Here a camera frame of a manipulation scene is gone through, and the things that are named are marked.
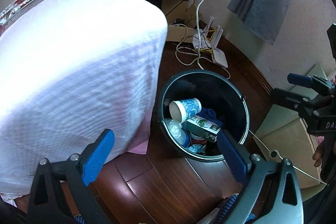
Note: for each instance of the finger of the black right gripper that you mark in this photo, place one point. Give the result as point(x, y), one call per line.
point(302, 81)
point(287, 99)

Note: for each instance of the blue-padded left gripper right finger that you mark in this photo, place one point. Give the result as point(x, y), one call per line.
point(236, 156)

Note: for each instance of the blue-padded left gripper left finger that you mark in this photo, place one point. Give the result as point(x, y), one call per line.
point(94, 156)

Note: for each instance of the dark blue cloth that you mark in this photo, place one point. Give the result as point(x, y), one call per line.
point(211, 116)

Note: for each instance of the green white carton box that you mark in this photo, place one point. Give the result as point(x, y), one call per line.
point(202, 128)

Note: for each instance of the clear plastic bag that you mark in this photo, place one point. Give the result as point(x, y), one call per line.
point(177, 132)

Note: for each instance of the blue patterned paper cup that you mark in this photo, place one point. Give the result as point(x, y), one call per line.
point(182, 110)

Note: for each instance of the light blue wrapper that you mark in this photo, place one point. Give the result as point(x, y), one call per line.
point(197, 148)

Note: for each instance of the red paper cup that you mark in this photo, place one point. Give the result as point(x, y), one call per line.
point(196, 140)

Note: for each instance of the black trash bucket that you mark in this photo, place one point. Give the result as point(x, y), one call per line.
point(214, 92)

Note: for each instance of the person's right hand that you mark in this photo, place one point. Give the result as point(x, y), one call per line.
point(319, 152)

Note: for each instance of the blue striped slipper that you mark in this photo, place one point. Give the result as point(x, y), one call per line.
point(225, 208)

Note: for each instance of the white power adapter box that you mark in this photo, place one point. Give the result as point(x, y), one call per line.
point(219, 58)

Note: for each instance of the white wifi router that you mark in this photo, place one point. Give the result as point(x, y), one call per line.
point(209, 37)

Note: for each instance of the cardboard box under bed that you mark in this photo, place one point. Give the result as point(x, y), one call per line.
point(181, 18)

